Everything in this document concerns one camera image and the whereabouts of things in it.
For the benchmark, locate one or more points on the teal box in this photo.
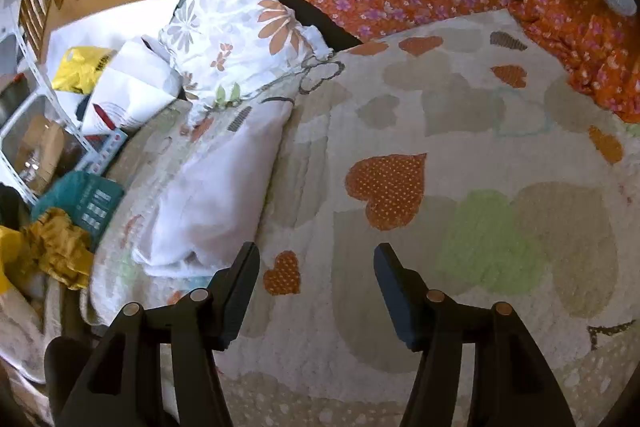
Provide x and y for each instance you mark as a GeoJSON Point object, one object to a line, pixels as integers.
{"type": "Point", "coordinates": [85, 202]}

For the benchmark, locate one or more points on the cream knitted blanket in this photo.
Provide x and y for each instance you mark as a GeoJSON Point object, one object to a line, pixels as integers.
{"type": "Point", "coordinates": [22, 332]}

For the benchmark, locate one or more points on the cream heart-print quilt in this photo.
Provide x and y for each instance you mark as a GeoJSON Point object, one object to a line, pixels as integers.
{"type": "Point", "coordinates": [450, 257]}

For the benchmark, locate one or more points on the cardboard box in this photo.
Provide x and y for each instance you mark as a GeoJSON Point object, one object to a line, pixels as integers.
{"type": "Point", "coordinates": [42, 147]}

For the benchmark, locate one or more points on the mustard yellow cloth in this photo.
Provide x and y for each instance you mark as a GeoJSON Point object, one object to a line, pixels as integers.
{"type": "Point", "coordinates": [55, 247]}

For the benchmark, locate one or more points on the black round object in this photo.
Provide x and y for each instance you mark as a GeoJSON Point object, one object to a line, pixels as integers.
{"type": "Point", "coordinates": [62, 362]}

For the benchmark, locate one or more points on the yellow plastic bag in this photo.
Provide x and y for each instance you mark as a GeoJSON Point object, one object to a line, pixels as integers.
{"type": "Point", "coordinates": [80, 69]}

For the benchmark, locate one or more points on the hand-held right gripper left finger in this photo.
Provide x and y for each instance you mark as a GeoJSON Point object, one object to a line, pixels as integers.
{"type": "Point", "coordinates": [239, 302]}

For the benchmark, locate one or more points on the white paper bag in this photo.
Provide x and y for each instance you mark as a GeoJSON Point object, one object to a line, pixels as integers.
{"type": "Point", "coordinates": [132, 87]}

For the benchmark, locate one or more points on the white metal rack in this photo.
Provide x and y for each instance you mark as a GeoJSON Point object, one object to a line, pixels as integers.
{"type": "Point", "coordinates": [47, 92]}

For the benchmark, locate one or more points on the white printed box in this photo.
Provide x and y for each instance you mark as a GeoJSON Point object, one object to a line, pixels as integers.
{"type": "Point", "coordinates": [102, 154]}

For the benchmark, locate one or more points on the white floral pillow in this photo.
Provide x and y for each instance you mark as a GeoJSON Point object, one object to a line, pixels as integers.
{"type": "Point", "coordinates": [240, 22]}

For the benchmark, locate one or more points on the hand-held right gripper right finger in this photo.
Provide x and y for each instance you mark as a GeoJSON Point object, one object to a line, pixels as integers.
{"type": "Point", "coordinates": [395, 302]}

